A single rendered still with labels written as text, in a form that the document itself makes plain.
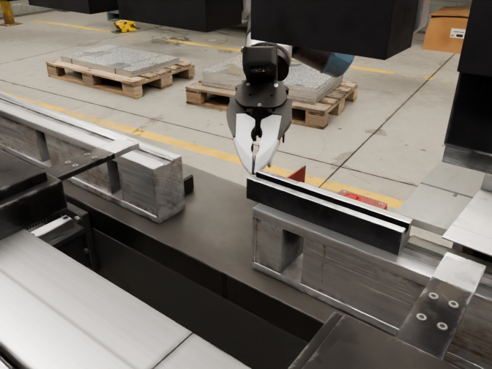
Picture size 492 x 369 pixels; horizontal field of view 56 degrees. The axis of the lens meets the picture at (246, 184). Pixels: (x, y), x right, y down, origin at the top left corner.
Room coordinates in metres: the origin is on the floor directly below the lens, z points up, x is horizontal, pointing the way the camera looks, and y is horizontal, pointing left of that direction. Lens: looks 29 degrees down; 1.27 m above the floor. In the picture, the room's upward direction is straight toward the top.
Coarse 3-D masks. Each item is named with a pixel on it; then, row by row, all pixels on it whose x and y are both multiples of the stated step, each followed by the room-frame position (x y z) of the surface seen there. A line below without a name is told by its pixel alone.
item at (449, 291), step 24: (456, 264) 0.34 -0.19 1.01; (480, 264) 0.34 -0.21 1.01; (432, 288) 0.30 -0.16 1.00; (456, 288) 0.30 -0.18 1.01; (336, 312) 0.26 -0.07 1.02; (432, 312) 0.28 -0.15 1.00; (456, 312) 0.28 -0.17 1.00; (336, 336) 0.22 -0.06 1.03; (360, 336) 0.22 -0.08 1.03; (384, 336) 0.22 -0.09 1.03; (408, 336) 0.25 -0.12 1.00; (432, 336) 0.25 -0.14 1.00; (312, 360) 0.20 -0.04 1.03; (336, 360) 0.20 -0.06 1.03; (360, 360) 0.20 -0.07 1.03; (384, 360) 0.20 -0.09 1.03; (408, 360) 0.20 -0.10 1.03; (432, 360) 0.20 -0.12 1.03
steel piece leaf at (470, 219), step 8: (488, 176) 0.48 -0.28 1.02; (488, 184) 0.48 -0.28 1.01; (480, 192) 0.47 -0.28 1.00; (488, 192) 0.47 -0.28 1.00; (472, 200) 0.46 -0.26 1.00; (480, 200) 0.46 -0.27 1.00; (488, 200) 0.46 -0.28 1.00; (472, 208) 0.44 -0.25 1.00; (480, 208) 0.44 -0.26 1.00; (488, 208) 0.44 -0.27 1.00; (464, 216) 0.42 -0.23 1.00; (472, 216) 0.42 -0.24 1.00; (480, 216) 0.42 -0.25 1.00; (488, 216) 0.42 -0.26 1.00; (456, 224) 0.41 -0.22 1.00; (464, 224) 0.41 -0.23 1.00; (472, 224) 0.41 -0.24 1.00; (480, 224) 0.41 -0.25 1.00; (488, 224) 0.41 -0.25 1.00; (480, 232) 0.39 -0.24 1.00; (488, 232) 0.39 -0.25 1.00
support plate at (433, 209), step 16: (432, 176) 0.52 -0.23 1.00; (448, 176) 0.52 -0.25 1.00; (464, 176) 0.52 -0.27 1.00; (480, 176) 0.52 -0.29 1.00; (416, 192) 0.48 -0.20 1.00; (432, 192) 0.48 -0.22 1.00; (448, 192) 0.48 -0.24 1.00; (464, 192) 0.48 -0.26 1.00; (400, 208) 0.44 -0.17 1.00; (416, 208) 0.44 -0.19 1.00; (432, 208) 0.44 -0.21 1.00; (448, 208) 0.44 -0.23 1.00; (464, 208) 0.44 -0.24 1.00; (416, 224) 0.42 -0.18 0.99; (432, 224) 0.41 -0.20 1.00; (448, 224) 0.41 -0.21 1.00
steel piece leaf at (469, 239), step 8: (448, 232) 0.39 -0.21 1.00; (456, 232) 0.39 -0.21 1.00; (464, 232) 0.39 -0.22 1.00; (472, 232) 0.39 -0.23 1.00; (448, 240) 0.38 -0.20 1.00; (456, 240) 0.38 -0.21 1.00; (464, 240) 0.38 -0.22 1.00; (472, 240) 0.38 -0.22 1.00; (480, 240) 0.38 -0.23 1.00; (488, 240) 0.38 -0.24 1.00; (472, 248) 0.37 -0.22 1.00; (480, 248) 0.37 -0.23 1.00; (488, 248) 0.37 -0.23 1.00
